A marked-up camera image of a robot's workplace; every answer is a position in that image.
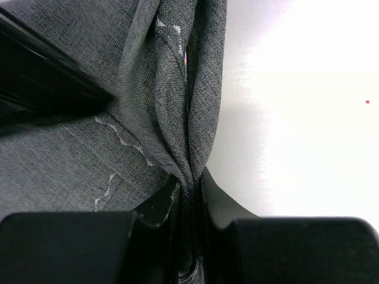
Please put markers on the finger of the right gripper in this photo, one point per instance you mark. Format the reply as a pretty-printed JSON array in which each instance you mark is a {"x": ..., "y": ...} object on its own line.
[{"x": 41, "y": 85}]

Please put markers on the grey cloth napkin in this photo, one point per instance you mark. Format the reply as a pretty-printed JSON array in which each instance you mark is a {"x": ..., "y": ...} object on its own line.
[{"x": 164, "y": 60}]

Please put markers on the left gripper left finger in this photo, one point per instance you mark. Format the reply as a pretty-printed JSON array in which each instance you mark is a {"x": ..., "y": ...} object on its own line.
[{"x": 139, "y": 246}]

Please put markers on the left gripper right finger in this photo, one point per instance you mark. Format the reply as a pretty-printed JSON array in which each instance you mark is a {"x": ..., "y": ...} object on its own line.
[{"x": 240, "y": 247}]

